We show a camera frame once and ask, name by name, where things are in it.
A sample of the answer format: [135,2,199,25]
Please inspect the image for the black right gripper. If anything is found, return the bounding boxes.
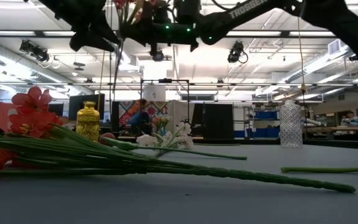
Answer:
[120,22,181,47]

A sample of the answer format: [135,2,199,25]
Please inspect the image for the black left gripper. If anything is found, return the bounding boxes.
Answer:
[39,0,121,52]

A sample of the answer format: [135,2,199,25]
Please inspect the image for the white artificial flower bunch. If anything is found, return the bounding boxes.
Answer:
[135,121,195,158]

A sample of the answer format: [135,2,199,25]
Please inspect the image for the red tulip with green stem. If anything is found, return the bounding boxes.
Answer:
[99,132,248,161]

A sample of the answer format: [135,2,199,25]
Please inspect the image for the yellow glass vase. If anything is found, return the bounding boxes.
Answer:
[75,101,101,142]

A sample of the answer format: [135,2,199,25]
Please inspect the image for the clear cut-glass vase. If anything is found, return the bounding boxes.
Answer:
[279,99,304,149]

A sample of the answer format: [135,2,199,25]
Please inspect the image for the white hanging box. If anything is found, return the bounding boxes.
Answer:
[143,85,167,102]

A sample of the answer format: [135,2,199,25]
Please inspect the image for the black computer monitor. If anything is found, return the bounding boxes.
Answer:
[68,94,105,121]

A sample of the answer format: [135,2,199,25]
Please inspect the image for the colourful patterned panel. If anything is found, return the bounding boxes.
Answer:
[118,100,170,127]

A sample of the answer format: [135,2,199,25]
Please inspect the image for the person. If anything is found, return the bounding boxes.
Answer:
[342,110,358,126]
[128,98,151,135]

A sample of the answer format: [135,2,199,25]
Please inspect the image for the background flower bouquet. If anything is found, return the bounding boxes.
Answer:
[152,114,173,136]

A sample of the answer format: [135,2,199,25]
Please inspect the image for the black partition panel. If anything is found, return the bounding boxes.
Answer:
[191,103,234,140]

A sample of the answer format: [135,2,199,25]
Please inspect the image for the small blue storage bin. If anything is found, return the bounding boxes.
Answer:
[255,111,279,119]

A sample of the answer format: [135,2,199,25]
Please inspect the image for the wide blue storage bin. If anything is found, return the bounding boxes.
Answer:
[233,127,281,139]

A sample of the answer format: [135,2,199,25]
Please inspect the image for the white ceiling air vent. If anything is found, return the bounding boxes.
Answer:
[328,39,342,56]

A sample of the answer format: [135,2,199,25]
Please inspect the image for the wooden background table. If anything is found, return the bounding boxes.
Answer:
[305,126,358,134]

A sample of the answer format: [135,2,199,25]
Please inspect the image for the thin black station frame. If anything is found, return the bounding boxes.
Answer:
[140,78,191,138]

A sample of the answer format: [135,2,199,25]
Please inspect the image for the overhead light bar rail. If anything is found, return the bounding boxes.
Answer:
[0,29,358,39]

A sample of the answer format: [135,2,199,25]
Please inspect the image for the yellow hanging cable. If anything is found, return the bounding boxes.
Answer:
[296,15,308,94]

